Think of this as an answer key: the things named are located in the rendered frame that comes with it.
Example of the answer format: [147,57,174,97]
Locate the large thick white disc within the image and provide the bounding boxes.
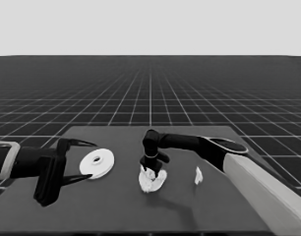
[79,147,115,181]

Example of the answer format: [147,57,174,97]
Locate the white round pinned carrier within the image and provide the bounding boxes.
[138,163,168,194]

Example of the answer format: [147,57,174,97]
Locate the small white T-shaped piece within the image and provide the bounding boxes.
[194,166,204,186]

